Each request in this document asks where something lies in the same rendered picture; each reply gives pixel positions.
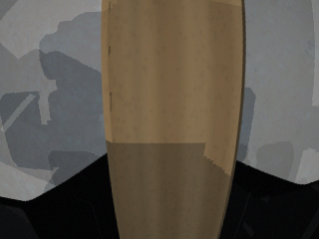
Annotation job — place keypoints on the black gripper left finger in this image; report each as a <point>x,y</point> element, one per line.
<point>80,208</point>

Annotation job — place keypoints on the tan wooden board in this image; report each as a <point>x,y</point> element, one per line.
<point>173,84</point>

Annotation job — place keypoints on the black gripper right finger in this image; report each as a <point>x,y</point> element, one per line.
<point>263,206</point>

